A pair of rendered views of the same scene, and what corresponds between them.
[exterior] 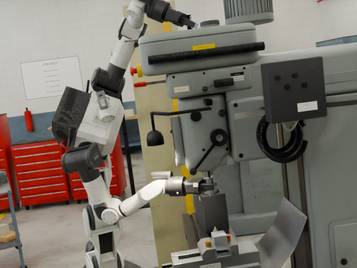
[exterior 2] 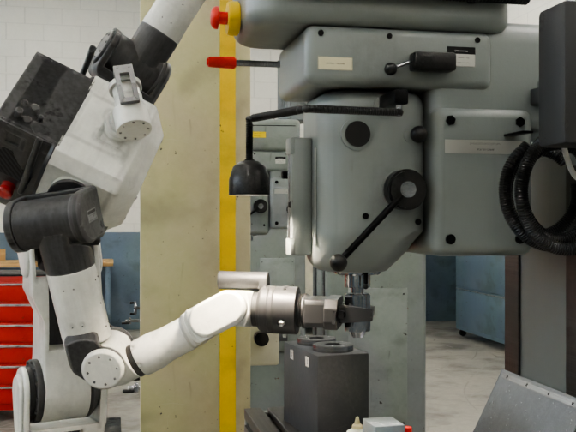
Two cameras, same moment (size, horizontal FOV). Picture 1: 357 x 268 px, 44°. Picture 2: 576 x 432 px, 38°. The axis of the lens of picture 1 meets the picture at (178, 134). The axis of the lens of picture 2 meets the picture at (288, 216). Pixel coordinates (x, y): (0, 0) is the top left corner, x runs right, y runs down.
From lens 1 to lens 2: 0.55 m
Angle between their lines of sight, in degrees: 12
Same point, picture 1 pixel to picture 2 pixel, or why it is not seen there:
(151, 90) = (178, 159)
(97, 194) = (81, 309)
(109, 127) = (129, 157)
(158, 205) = (159, 413)
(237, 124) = (450, 165)
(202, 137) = (365, 187)
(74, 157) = (39, 207)
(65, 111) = (29, 105)
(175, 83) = (321, 48)
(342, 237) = not seen: outside the picture
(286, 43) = not seen: hidden behind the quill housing
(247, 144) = (466, 216)
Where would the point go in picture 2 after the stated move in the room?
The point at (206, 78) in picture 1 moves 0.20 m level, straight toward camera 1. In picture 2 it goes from (394, 50) to (423, 22)
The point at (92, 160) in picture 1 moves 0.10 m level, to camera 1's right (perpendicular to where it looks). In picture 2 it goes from (83, 220) to (141, 220)
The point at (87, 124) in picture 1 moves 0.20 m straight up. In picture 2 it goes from (80, 141) to (80, 35)
